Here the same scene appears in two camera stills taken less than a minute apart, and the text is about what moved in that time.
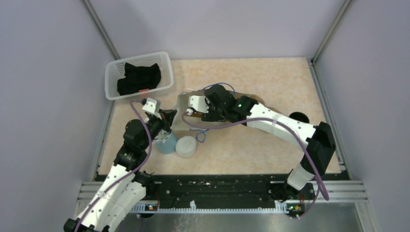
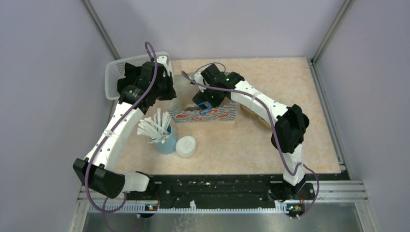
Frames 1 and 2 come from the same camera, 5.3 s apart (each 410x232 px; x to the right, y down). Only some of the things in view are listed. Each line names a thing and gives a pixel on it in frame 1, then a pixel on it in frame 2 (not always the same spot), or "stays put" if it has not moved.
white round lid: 185,146 stays put
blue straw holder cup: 168,146 stays put
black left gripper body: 155,125 → 165,89
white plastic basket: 115,70 stays put
